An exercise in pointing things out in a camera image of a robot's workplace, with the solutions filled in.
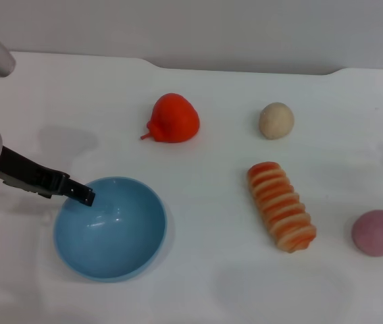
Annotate pink toy peach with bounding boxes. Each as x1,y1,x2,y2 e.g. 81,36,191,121
351,209,383,257

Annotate blue bowl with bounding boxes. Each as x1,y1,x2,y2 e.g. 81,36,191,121
53,176,168,284

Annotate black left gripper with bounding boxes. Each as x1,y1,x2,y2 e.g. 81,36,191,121
0,145,97,207

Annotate red toy fruit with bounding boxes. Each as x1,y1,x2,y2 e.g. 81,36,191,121
139,92,201,144

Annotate beige round bun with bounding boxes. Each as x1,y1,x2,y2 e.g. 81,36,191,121
258,102,295,140

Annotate orange striped bread loaf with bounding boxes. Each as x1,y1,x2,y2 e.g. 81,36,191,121
247,161,317,253

